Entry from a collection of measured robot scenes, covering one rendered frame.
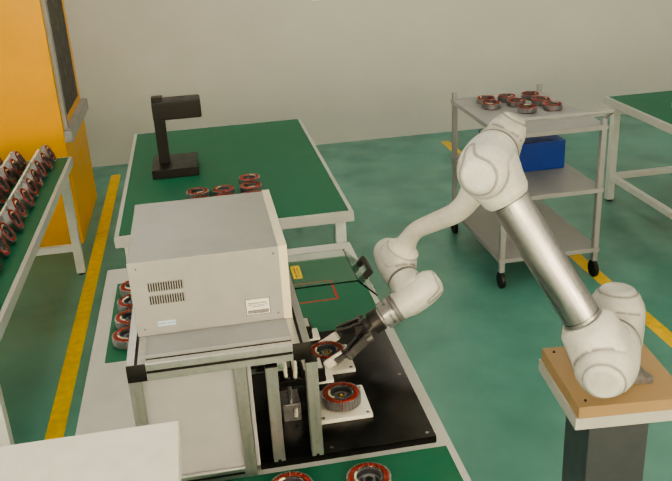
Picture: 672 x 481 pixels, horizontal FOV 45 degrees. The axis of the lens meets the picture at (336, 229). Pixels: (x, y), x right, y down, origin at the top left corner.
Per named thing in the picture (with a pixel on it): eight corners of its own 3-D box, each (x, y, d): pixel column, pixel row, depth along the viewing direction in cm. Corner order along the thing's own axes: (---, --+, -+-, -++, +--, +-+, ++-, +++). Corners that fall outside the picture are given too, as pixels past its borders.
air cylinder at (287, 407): (298, 404, 233) (297, 388, 231) (302, 419, 227) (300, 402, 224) (280, 407, 233) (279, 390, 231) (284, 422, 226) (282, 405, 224)
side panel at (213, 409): (256, 468, 211) (245, 361, 199) (257, 475, 209) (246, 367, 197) (147, 485, 207) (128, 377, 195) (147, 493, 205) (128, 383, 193)
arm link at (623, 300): (643, 344, 240) (650, 277, 231) (639, 376, 225) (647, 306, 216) (586, 335, 246) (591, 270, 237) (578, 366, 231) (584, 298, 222)
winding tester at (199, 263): (274, 252, 249) (268, 189, 242) (292, 317, 209) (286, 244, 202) (144, 267, 244) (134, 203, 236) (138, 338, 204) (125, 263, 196)
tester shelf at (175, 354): (280, 251, 261) (279, 238, 260) (312, 358, 199) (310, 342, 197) (140, 267, 255) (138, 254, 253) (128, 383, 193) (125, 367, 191)
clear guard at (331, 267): (361, 263, 265) (360, 246, 262) (377, 295, 243) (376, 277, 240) (261, 275, 260) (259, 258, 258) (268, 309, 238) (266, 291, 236)
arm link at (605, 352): (653, 356, 221) (649, 401, 202) (599, 375, 229) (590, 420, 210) (507, 115, 211) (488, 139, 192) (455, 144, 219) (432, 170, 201)
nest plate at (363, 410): (362, 387, 240) (361, 384, 239) (373, 417, 226) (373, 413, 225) (311, 395, 237) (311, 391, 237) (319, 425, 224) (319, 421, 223)
